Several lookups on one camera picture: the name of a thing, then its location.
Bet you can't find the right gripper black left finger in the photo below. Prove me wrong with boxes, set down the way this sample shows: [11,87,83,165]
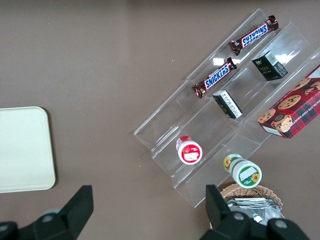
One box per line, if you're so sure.
[0,184,95,240]

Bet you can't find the light wicker basket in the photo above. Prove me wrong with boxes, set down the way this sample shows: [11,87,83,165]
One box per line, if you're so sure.
[220,183,286,230]

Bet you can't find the red lid yogurt cup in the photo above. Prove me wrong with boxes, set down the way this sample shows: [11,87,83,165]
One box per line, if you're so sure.
[175,135,204,166]

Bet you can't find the green sunflower yogurt cup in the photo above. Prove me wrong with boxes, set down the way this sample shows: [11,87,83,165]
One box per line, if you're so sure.
[222,153,263,189]

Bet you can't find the small black carton box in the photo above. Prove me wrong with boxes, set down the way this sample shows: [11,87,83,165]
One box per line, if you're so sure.
[250,50,289,82]
[212,90,244,120]

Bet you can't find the Snickers chocolate bar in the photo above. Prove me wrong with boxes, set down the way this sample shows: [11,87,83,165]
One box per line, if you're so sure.
[229,15,279,57]
[191,57,238,100]

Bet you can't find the silver foil packet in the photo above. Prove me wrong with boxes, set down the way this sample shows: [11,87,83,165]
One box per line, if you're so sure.
[223,197,284,227]

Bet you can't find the beige plastic tray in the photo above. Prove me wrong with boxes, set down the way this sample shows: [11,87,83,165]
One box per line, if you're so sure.
[0,106,56,194]

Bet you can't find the red chocolate chip cookie box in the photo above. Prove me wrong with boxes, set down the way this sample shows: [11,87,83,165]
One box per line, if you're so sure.
[257,64,320,139]

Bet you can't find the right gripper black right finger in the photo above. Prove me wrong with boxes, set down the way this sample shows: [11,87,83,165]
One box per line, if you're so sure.
[199,184,310,240]

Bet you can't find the clear acrylic stepped display stand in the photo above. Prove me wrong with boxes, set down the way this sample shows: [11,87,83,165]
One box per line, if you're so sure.
[186,8,320,151]
[133,77,261,209]

